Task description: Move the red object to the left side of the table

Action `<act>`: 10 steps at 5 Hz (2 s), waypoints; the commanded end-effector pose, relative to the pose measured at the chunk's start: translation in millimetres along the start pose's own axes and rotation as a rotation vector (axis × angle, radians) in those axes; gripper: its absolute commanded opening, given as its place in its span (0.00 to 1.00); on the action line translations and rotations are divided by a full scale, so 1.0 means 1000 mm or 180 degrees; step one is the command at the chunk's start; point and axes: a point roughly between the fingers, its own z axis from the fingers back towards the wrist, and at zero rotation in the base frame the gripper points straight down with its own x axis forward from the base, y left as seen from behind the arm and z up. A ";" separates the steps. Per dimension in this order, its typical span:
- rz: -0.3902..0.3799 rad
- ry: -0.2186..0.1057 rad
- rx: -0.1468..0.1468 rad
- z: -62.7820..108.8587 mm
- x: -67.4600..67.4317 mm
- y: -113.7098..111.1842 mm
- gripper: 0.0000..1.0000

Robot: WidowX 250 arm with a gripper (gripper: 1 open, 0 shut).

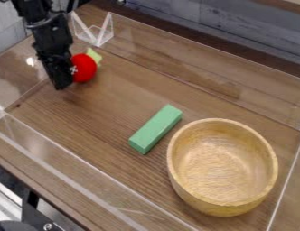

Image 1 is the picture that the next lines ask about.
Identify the black metal table bracket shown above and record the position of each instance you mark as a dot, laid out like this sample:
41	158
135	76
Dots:
32	216

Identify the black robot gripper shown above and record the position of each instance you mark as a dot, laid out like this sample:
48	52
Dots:
48	26

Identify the clear acrylic corner bracket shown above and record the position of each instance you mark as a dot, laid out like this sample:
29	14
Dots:
95	35

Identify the light wooden bowl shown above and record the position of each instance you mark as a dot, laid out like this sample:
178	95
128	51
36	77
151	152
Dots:
222	166

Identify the clear acrylic tray wall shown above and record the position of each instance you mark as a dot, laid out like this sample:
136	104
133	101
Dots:
64	137

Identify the green rectangular block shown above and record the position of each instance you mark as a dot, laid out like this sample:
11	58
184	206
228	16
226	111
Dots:
154	129

